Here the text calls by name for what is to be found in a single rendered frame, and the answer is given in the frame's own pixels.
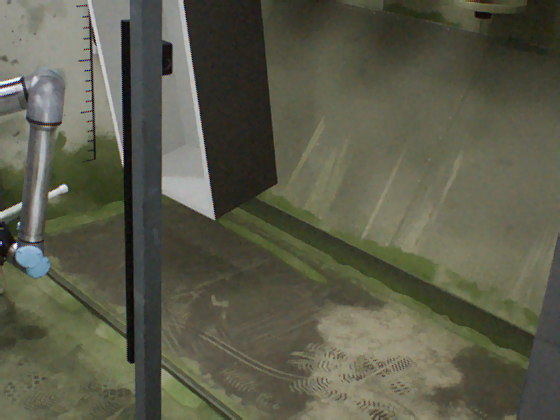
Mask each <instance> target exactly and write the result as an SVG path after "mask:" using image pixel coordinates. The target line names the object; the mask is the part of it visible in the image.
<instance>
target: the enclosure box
mask: <svg viewBox="0 0 560 420"><path fill-rule="evenodd" d="M87 2H88V6H89V11H90V15H91V18H92V27H93V30H94V34H95V39H96V42H97V46H98V55H99V58H100V62H101V67H102V70H103V74H104V83H105V86H106V90H107V95H108V98H109V102H110V110H111V114H112V118H113V123H114V126H115V130H116V138H117V142H118V146H119V151H120V154H121V158H122V166H123V131H122V85H121V20H126V19H130V0H87ZM162 40H166V41H168V42H171V43H172V74H170V75H165V76H162V194H164V195H166V196H167V197H171V198H172V199H174V200H176V201H178V202H181V203H183V204H184V205H186V206H188V207H189V208H192V209H194V210H195V211H197V212H199V213H202V214H204V215H206V216H207V217H209V218H211V219H214V220H216V219H219V218H220V217H222V216H223V215H224V214H226V213H229V212H230V211H232V210H233V209H234V208H238V207H239V206H240V205H242V204H244V202H248V201H249V200H250V199H252V198H254V197H256V196H258V195H259V194H261V193H262V192H264V191H266V190H268V189H269V188H271V187H272V186H275V185H277V184H278V176H277V167H276V158H275V149H274V140H273V130H272V113H271V103H270V94H269V85H268V76H267V67H266V49H265V40H264V30H263V21H262V12H261V0H162Z"/></svg>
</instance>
